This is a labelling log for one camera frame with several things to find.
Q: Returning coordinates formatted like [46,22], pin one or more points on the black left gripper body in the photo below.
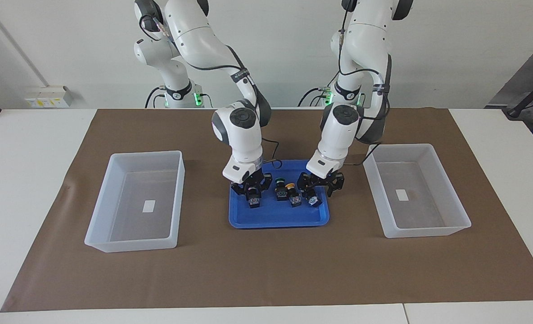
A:
[322,179]

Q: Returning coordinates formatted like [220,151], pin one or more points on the blue plastic tray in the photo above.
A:
[275,216]

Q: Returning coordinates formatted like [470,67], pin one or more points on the translucent white plastic box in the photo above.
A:
[100,216]
[455,211]

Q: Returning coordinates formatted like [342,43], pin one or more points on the brown table mat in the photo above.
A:
[266,270]

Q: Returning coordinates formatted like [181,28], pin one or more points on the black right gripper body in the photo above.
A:
[251,179]

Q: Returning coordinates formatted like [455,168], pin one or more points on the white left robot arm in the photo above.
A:
[338,130]

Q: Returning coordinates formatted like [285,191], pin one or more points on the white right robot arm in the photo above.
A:
[239,135]

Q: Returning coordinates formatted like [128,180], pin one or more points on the green push button switch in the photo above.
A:
[280,192]
[254,202]

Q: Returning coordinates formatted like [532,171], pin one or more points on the white wall socket box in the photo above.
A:
[50,96]

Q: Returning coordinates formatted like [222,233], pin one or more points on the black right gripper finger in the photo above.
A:
[265,182]
[239,189]

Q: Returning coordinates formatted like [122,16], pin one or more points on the yellow push button switch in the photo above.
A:
[295,199]
[313,201]

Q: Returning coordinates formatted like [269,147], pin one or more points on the black stand pole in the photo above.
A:
[527,96]

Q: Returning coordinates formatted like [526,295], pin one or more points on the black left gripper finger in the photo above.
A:
[335,183]
[305,183]

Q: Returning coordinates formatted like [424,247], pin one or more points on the small white label sticker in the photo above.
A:
[402,195]
[148,206]

